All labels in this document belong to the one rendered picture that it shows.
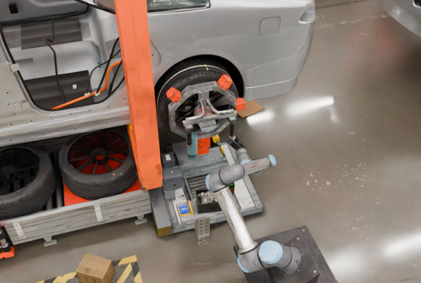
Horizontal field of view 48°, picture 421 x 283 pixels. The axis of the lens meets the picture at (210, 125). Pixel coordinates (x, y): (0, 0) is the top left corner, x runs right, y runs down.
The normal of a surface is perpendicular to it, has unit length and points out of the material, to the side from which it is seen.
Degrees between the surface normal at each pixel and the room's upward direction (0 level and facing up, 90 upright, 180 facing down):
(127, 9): 90
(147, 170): 90
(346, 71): 0
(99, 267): 0
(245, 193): 0
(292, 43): 90
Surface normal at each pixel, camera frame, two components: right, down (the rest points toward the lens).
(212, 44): 0.29, 0.66
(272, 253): -0.57, -0.43
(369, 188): 0.01, -0.73
